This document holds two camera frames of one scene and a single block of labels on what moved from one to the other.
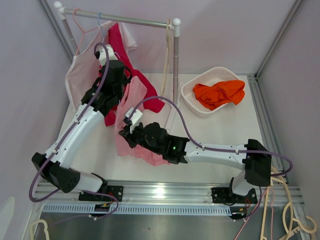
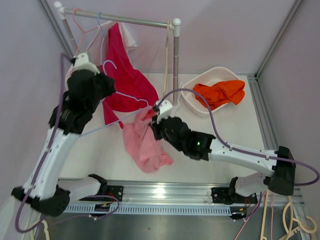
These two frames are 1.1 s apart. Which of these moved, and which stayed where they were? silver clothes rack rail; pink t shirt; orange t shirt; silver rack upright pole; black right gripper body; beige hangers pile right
Moved: black right gripper body; pink t shirt
Stayed: silver rack upright pole; beige hangers pile right; orange t shirt; silver clothes rack rail
